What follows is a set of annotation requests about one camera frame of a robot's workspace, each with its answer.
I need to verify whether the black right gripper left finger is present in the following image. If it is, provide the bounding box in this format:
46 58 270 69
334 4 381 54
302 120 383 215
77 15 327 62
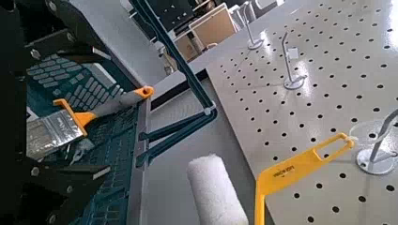
18 157 112 225

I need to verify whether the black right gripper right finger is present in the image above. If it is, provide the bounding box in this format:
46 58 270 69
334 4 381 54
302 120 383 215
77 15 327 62
13 0 113 64

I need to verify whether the teal crate with grey rim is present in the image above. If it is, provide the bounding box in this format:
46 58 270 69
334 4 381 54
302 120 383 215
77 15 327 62
24 18 153 225

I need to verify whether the grey partition panel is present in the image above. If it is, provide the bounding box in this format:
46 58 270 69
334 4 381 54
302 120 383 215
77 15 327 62
67 0 176 88

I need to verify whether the silver metal tool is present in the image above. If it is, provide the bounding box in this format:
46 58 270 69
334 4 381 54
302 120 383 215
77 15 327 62
64 139 97 167

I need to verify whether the black perforated equipment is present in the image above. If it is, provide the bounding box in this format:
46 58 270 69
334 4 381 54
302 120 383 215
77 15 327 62
146 0 201 32

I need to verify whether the small tan box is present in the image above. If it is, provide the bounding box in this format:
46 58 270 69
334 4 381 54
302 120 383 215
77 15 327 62
173 32 205 62

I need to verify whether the black pegboard stand leg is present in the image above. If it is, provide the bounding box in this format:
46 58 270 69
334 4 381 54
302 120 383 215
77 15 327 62
149 69 209 112

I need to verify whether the large tan board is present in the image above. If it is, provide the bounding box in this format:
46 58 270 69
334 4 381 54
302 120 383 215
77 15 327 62
189 3 237 50

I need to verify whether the round-base metal pegboard hook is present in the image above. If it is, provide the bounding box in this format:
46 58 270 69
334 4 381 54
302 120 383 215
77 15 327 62
280 31 308 91
240 1 265 51
356 107 398 176

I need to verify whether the beige pegboard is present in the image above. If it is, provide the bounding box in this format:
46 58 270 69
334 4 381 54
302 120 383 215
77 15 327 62
187 0 398 225

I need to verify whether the yellow-handled scraper tool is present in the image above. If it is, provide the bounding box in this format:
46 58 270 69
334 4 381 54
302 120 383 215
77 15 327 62
26 85 155 160

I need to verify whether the paint roller yellow handle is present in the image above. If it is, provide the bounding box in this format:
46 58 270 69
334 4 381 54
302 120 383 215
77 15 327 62
186 132 356 225

